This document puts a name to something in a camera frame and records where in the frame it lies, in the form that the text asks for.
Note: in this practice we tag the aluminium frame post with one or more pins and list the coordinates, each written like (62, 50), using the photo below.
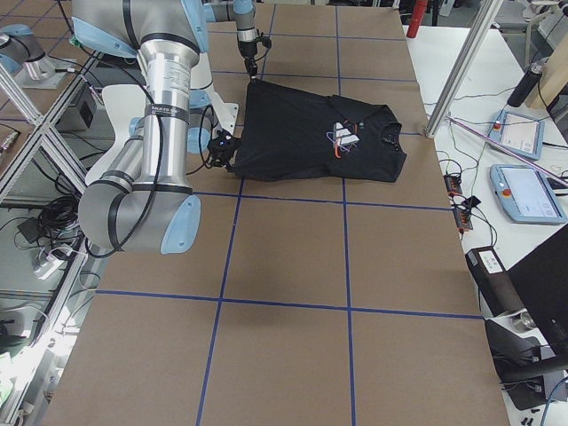
(468, 52)

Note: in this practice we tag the teach pendant tablet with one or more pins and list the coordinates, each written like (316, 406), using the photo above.
(525, 195)
(519, 133)

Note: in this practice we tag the orange connector board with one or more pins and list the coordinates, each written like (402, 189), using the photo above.
(453, 184)

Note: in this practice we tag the black water bottle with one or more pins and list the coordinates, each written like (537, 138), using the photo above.
(527, 83)

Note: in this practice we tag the black graphic t-shirt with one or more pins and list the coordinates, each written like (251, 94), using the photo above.
(293, 134)

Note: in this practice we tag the far teach pendant tablet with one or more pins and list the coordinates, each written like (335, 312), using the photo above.
(519, 133)

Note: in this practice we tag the red cylinder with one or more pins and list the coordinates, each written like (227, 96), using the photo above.
(420, 7)

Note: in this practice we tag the metal reacher grabber tool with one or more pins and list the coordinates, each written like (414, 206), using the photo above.
(508, 151)

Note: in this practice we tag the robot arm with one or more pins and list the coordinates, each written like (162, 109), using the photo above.
(142, 202)
(242, 13)

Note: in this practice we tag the black monitor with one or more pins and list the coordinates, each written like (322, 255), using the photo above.
(540, 280)

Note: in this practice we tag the near teach pendant tablet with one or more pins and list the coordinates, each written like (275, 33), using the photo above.
(525, 195)

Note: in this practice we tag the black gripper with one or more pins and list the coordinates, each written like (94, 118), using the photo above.
(220, 154)
(247, 50)

